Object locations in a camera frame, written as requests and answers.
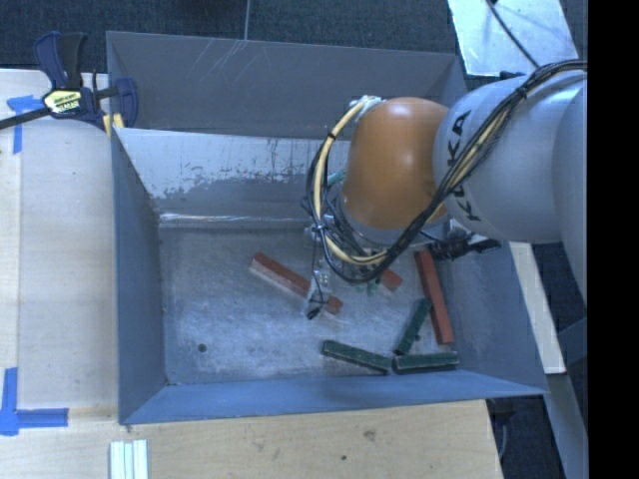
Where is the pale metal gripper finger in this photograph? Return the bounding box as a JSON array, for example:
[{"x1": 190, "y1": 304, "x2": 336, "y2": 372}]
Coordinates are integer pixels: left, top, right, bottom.
[
  {"x1": 302, "y1": 269, "x2": 332, "y2": 320},
  {"x1": 302, "y1": 221, "x2": 326, "y2": 251}
]

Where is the dark green flat block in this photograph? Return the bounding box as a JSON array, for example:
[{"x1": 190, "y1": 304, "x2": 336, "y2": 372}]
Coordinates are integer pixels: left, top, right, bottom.
[
  {"x1": 320, "y1": 339, "x2": 393, "y2": 375},
  {"x1": 391, "y1": 350, "x2": 460, "y2": 374},
  {"x1": 395, "y1": 297, "x2": 433, "y2": 356}
]

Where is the grey metal bin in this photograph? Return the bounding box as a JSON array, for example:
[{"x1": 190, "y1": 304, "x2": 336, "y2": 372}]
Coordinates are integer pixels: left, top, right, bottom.
[{"x1": 104, "y1": 30, "x2": 551, "y2": 426}]

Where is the red-brown flat block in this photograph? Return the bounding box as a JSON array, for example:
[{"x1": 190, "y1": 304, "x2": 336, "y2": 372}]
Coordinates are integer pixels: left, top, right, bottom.
[
  {"x1": 248, "y1": 251, "x2": 344, "y2": 316},
  {"x1": 413, "y1": 249, "x2": 455, "y2": 346},
  {"x1": 368, "y1": 261, "x2": 403, "y2": 292}
]

